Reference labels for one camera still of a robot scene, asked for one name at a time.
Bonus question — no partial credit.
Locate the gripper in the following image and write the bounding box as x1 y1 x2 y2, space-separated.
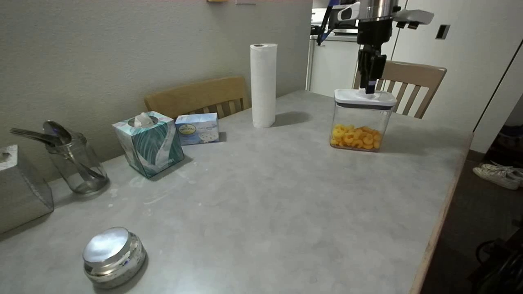
357 18 394 96

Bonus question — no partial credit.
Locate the white container lid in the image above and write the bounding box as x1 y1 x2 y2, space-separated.
334 89 398 110

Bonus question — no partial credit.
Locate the clear plastic container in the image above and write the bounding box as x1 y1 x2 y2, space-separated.
330 101 395 153

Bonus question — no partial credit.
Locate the white cabinet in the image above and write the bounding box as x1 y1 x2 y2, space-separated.
306 34 362 98

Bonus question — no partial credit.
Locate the wooden chair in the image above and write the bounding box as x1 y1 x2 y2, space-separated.
143 76 251 120
353 60 447 119

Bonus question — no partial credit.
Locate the heap of orange snack rings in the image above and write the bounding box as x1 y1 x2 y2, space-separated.
331 124 383 151

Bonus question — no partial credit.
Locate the paper towel roll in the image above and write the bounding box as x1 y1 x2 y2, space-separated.
250 43 278 129

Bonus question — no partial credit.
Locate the pair of white shoes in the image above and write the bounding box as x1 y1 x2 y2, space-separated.
473 162 523 191

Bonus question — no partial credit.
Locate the small blue tea box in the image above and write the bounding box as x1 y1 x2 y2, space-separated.
175 113 220 146

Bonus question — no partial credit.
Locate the teal patterned tissue box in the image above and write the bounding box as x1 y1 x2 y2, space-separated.
112 111 185 179

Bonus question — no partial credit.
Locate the glass jar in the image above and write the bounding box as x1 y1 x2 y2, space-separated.
44 131 110 195

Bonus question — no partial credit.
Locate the metal spoon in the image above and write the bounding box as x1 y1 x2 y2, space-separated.
42 120 103 180

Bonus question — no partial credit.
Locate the round silver tin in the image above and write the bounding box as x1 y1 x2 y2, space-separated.
82 227 147 289

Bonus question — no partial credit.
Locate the bundle of metal cutlery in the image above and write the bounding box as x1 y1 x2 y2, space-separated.
9 127 62 147

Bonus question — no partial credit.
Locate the grey square box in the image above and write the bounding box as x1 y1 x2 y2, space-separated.
0 144 55 234

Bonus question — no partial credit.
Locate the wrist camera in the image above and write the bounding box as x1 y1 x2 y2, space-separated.
393 9 435 30

